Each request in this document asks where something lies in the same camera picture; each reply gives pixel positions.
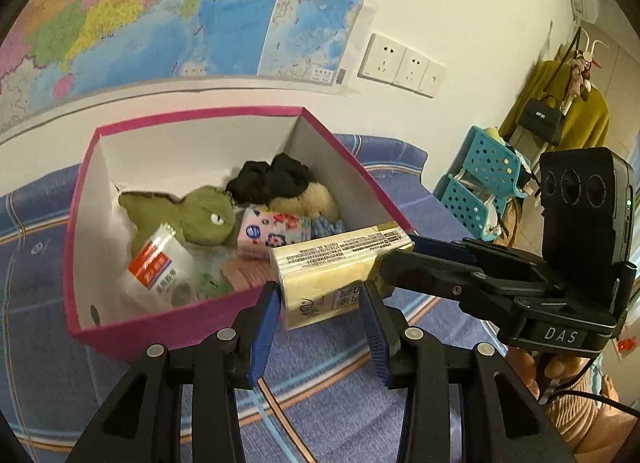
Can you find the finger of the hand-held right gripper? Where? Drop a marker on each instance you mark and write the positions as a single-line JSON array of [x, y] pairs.
[[430, 275], [440, 248]]

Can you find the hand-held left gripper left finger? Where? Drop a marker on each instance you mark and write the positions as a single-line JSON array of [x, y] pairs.
[[262, 333]]

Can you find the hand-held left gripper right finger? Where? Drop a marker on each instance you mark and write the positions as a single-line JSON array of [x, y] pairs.
[[375, 338]]

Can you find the pink packet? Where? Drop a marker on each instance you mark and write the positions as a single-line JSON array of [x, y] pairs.
[[245, 270]]

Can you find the yellow tissue pack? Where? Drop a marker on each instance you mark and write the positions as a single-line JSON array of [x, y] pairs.
[[325, 268]]

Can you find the flowered tissue packet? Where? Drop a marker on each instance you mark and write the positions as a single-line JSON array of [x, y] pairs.
[[265, 235]]

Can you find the blue checkered scrunchie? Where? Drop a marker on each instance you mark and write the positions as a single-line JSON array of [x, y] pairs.
[[322, 227]]

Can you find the white red-label tape packet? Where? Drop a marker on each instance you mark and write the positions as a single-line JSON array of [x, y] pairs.
[[155, 268]]

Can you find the green plush dinosaur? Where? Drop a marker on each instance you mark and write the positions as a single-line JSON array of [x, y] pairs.
[[200, 218]]

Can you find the pink cardboard box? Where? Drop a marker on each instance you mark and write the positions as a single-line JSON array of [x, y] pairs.
[[125, 340]]

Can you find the beige plush toy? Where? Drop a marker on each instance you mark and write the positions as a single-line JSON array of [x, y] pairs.
[[310, 198]]

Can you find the black hair scrunchie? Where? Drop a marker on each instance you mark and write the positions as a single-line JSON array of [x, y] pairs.
[[265, 178]]

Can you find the person's right forearm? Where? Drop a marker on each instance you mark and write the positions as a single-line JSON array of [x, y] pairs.
[[585, 413]]

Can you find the person's right hand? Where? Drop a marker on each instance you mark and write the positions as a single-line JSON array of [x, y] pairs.
[[522, 365]]

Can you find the blue plaid blanket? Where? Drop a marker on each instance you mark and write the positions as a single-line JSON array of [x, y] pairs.
[[325, 368]]

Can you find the teal plastic rack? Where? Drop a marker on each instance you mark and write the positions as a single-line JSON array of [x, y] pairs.
[[480, 163]]

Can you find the yellow coat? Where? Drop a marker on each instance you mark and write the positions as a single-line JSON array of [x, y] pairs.
[[590, 118]]

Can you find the black handbag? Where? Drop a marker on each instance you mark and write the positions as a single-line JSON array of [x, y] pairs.
[[542, 120]]

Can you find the small hanging plush toy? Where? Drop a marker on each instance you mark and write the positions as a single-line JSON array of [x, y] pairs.
[[581, 75]]

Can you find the white coat rack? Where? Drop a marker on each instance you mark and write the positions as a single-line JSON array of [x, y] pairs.
[[592, 45]]

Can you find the white wall switch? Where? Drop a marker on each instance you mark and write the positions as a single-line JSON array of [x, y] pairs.
[[432, 80]]

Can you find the white wall socket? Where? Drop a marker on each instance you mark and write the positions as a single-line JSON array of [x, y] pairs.
[[381, 58], [412, 70]]

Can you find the colourful wall map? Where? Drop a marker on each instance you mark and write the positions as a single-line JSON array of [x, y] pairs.
[[150, 18]]

